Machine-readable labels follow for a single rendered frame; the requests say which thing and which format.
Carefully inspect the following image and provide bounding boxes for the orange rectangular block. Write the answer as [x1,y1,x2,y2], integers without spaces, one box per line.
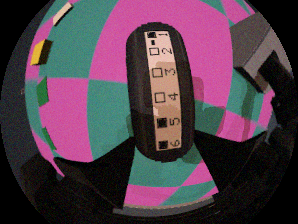
[31,39,53,65]

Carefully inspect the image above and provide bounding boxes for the beige flat block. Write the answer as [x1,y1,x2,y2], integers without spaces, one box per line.
[53,2,73,27]

